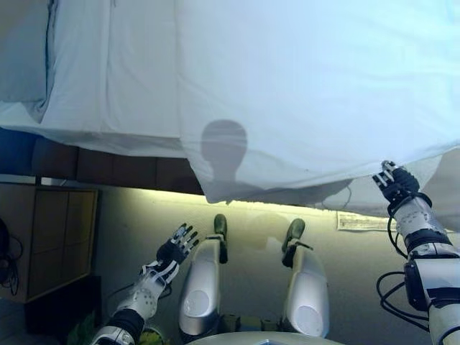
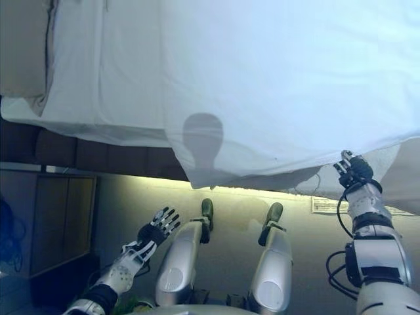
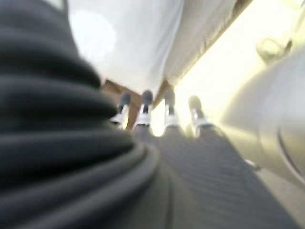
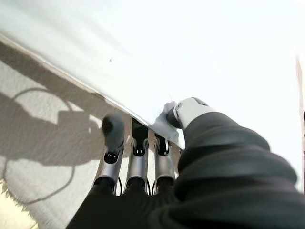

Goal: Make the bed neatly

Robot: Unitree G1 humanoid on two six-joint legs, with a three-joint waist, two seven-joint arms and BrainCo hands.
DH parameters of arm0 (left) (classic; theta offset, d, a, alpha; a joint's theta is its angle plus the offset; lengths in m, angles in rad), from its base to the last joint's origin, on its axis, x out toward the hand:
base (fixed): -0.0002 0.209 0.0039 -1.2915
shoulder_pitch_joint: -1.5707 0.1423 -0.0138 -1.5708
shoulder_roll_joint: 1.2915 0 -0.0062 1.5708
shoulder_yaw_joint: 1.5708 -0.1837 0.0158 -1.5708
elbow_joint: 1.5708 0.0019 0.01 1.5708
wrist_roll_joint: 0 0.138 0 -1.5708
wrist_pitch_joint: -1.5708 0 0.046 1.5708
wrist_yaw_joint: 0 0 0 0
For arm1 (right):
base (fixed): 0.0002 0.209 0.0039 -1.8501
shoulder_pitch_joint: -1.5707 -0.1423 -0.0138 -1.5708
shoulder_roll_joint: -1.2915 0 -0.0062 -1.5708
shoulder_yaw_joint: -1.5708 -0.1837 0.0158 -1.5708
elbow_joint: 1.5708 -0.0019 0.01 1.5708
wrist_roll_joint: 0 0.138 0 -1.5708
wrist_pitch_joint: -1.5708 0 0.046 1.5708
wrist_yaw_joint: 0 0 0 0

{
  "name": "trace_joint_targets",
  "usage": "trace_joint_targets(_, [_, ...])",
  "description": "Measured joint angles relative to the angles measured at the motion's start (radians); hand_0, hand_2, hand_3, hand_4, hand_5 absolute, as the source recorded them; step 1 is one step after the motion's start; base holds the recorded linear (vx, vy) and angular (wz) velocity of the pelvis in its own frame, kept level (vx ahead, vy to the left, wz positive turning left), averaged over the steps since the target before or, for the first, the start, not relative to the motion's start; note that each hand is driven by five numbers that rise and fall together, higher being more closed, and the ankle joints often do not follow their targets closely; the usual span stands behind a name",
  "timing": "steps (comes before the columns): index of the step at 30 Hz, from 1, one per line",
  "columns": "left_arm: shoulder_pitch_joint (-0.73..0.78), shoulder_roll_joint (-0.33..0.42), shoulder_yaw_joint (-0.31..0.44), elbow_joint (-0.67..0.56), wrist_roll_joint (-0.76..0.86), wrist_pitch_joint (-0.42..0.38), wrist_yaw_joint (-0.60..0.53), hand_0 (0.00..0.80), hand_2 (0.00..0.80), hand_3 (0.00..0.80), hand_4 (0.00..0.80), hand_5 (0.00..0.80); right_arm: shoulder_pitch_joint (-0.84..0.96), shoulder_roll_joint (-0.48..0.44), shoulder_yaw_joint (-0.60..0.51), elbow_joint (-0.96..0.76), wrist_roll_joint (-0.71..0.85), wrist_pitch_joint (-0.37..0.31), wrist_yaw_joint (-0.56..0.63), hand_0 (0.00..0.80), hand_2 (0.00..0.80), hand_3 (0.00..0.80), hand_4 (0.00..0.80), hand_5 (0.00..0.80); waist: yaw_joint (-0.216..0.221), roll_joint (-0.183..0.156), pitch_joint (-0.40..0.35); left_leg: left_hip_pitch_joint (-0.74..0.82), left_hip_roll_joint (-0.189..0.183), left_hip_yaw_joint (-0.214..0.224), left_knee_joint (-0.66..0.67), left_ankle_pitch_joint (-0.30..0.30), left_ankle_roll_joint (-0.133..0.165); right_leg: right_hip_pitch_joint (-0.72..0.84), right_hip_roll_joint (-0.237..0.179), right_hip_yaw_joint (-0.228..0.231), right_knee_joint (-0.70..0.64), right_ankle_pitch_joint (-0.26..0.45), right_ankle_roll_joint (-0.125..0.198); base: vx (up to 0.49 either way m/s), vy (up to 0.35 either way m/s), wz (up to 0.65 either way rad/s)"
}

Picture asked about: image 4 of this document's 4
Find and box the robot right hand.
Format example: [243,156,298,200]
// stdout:
[66,97,305,229]

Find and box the white duvet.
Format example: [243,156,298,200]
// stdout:
[0,0,305,150]

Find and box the white fringed blanket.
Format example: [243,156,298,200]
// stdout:
[0,39,184,229]

